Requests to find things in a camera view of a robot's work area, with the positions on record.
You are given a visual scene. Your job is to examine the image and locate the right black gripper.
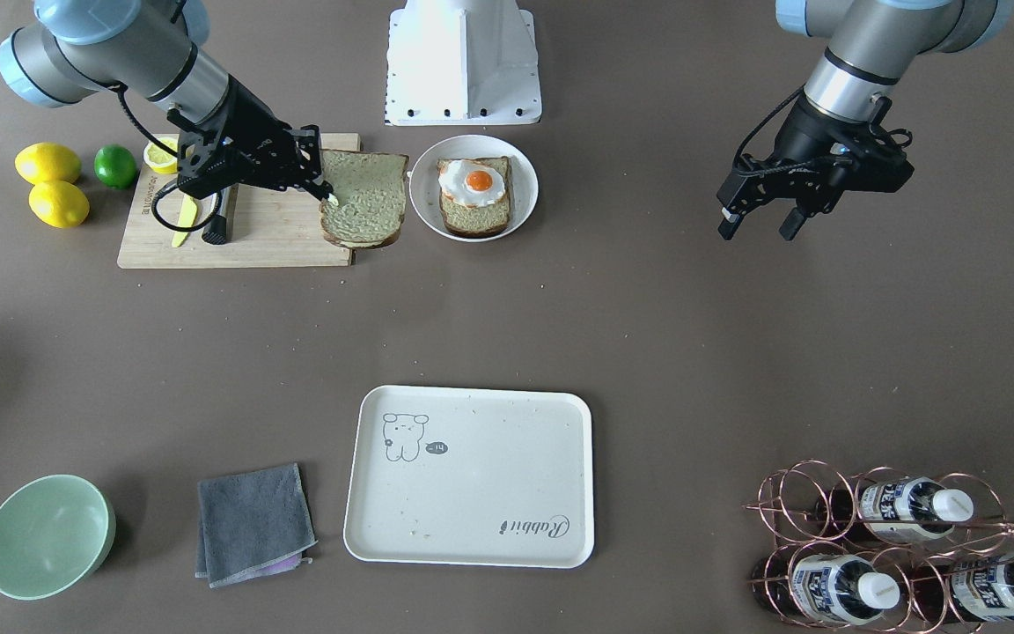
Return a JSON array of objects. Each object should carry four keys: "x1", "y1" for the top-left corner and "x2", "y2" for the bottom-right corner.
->
[{"x1": 174, "y1": 77, "x2": 334, "y2": 201}]

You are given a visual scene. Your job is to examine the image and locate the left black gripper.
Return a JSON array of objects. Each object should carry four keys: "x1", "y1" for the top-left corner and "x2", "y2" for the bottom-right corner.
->
[{"x1": 716, "y1": 90, "x2": 915, "y2": 241}]

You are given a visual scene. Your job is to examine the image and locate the bread slice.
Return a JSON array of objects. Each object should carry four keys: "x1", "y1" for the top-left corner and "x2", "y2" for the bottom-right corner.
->
[
  {"x1": 438, "y1": 156, "x2": 512, "y2": 238},
  {"x1": 320, "y1": 149, "x2": 409, "y2": 249}
]

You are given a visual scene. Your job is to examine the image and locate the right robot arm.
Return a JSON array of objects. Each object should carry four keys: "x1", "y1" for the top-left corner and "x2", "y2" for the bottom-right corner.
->
[{"x1": 0, "y1": 1, "x2": 333, "y2": 200}]

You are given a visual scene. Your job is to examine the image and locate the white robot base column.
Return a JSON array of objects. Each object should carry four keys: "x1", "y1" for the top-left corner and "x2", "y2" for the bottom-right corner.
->
[{"x1": 384, "y1": 1, "x2": 544, "y2": 126}]

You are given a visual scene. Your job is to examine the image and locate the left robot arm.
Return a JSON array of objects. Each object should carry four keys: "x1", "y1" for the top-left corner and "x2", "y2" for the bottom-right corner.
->
[{"x1": 717, "y1": 1, "x2": 1013, "y2": 240}]

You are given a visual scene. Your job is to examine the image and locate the cream rabbit tray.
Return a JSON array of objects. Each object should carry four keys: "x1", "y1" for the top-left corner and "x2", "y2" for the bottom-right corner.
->
[{"x1": 342, "y1": 385, "x2": 595, "y2": 569}]

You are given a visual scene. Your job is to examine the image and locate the wooden cutting board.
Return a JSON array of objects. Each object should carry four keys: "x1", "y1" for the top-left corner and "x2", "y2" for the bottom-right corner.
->
[{"x1": 117, "y1": 167, "x2": 354, "y2": 269}]

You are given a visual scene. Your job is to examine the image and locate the white round plate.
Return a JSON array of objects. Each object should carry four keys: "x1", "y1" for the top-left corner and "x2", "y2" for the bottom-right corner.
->
[{"x1": 409, "y1": 134, "x2": 539, "y2": 242}]

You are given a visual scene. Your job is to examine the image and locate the steel muddler black cap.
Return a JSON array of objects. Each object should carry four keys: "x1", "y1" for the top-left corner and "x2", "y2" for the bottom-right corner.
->
[{"x1": 201, "y1": 186, "x2": 238, "y2": 246}]

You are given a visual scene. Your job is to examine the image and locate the yellow plastic knife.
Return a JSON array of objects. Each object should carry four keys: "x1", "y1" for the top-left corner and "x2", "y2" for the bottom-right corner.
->
[{"x1": 172, "y1": 195, "x2": 200, "y2": 248}]

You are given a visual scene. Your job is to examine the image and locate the fried egg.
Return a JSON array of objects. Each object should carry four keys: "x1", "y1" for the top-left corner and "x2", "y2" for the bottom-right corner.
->
[{"x1": 437, "y1": 158, "x2": 508, "y2": 209}]

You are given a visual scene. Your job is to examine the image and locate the half lemon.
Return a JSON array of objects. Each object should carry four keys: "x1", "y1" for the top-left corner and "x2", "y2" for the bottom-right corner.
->
[{"x1": 143, "y1": 134, "x2": 180, "y2": 175}]

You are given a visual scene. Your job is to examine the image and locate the bread slice under egg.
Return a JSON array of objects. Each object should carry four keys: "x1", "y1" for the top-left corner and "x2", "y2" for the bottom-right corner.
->
[{"x1": 438, "y1": 156, "x2": 512, "y2": 238}]

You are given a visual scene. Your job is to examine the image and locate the green lime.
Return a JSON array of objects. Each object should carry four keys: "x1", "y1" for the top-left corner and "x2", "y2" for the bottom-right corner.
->
[{"x1": 93, "y1": 144, "x2": 138, "y2": 191}]

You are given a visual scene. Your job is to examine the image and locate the yellow lemon lower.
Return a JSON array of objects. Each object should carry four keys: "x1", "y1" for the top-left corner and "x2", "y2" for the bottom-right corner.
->
[{"x1": 28, "y1": 181, "x2": 90, "y2": 228}]

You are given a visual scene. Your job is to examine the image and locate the yellow lemon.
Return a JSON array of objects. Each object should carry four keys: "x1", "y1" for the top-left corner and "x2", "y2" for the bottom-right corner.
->
[
  {"x1": 28, "y1": 181, "x2": 90, "y2": 228},
  {"x1": 13, "y1": 142, "x2": 82, "y2": 185}
]

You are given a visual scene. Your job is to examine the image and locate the yellow lemon upper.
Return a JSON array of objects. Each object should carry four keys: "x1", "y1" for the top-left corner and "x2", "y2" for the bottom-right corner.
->
[{"x1": 13, "y1": 142, "x2": 82, "y2": 185}]

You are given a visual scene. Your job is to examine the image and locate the grey folded cloth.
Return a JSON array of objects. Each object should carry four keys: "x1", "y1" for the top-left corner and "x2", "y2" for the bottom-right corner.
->
[{"x1": 195, "y1": 462, "x2": 318, "y2": 587}]

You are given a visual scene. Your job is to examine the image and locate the tea bottle two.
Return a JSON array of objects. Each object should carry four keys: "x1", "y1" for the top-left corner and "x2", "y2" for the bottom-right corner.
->
[{"x1": 749, "y1": 544, "x2": 904, "y2": 627}]

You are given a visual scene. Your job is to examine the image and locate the tea bottle three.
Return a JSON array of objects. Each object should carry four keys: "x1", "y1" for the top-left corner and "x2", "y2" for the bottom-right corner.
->
[{"x1": 910, "y1": 555, "x2": 1014, "y2": 623}]

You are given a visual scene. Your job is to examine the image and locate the green bowl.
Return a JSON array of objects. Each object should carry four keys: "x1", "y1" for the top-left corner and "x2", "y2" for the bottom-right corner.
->
[{"x1": 0, "y1": 474, "x2": 116, "y2": 601}]

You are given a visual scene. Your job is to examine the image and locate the copper wire bottle rack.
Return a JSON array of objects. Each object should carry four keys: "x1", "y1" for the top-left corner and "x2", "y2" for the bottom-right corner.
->
[{"x1": 749, "y1": 459, "x2": 1014, "y2": 633}]

